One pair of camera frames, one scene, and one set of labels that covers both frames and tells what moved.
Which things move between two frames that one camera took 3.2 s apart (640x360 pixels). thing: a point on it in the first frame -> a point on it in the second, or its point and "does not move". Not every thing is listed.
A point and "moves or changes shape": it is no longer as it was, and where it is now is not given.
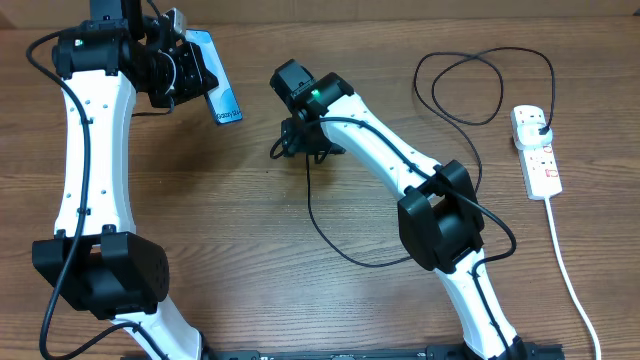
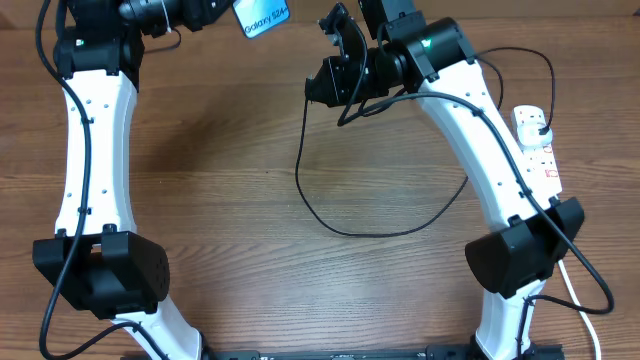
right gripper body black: [314, 143] -> [345, 82]
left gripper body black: [177, 79] -> [160, 16]
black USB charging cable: [444, 111] moves or changes shape
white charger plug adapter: [528, 134] does not move
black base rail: [434, 352] does not move
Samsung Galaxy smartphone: [222, 99] -> [258, 16]
